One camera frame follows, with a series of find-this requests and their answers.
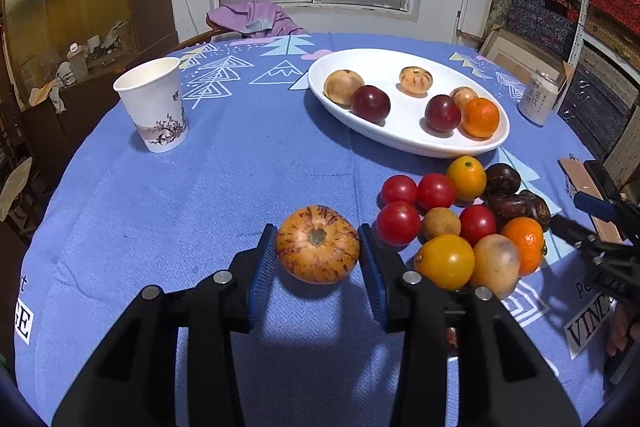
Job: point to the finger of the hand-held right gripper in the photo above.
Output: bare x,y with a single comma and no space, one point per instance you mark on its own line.
595,205
570,229

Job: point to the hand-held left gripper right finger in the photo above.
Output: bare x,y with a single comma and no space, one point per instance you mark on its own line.
372,277

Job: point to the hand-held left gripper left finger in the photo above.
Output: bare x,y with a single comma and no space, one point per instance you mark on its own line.
262,277

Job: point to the dark brown water chestnut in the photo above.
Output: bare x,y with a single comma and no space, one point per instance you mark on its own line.
506,207
452,339
537,209
501,178

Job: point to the small orange tangerine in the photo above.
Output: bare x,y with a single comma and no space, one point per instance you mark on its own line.
526,244

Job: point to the red cherry tomato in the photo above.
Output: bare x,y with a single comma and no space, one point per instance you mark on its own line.
436,191
397,223
398,189
477,224

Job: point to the striped tan pepino melon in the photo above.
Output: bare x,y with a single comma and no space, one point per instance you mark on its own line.
317,244
416,80

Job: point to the yellow tomato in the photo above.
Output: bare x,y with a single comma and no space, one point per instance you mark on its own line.
445,261

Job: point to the tan round fruit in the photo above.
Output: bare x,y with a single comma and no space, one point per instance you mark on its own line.
463,95
342,87
496,264

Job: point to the small brown longan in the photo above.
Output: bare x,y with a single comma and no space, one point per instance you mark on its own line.
440,223

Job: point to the large orange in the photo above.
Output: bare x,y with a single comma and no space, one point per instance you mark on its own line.
480,117

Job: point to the white oval plate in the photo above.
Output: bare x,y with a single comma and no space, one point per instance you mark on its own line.
405,133

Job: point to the dark red plum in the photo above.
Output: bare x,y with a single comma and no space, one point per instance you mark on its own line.
370,103
442,113

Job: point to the person's right hand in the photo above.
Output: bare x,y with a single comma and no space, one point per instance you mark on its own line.
622,327

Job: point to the beige wallet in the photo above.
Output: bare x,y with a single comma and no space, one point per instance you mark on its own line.
572,177

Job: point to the blue printed tablecloth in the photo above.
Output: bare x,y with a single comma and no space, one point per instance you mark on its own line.
200,207

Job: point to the small yellow-orange citrus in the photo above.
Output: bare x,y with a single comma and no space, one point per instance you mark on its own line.
466,177

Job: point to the white beverage can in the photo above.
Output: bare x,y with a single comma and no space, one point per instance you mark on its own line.
537,99

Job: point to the stack of patterned boxes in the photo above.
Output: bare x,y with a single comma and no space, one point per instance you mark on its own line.
540,17

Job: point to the white printed paper cup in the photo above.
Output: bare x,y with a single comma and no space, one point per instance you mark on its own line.
150,107

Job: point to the dark wooden chair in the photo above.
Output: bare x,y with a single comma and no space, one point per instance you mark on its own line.
200,38

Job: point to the purple cloth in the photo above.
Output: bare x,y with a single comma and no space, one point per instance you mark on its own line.
255,19

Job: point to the beige cushioned chair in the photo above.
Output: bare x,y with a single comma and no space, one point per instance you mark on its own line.
15,187

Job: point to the wooden glass cabinet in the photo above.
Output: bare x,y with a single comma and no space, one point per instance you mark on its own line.
155,7

